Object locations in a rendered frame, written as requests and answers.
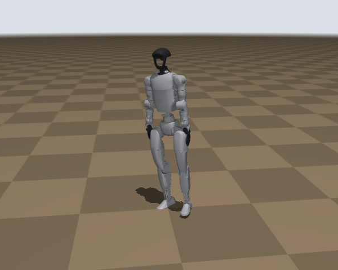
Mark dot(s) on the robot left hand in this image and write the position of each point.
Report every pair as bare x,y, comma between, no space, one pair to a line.
188,136

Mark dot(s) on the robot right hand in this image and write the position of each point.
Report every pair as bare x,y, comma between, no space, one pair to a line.
149,128

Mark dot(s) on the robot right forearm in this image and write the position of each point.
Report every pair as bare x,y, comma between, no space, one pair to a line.
149,116

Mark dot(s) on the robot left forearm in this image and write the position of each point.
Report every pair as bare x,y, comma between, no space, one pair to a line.
184,117

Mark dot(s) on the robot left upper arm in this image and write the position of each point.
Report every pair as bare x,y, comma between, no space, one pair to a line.
180,82

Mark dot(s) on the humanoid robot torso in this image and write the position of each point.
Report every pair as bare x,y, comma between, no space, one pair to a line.
165,97

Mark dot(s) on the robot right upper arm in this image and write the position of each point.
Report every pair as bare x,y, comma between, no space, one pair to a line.
148,102

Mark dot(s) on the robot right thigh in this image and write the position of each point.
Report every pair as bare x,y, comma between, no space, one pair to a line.
157,149

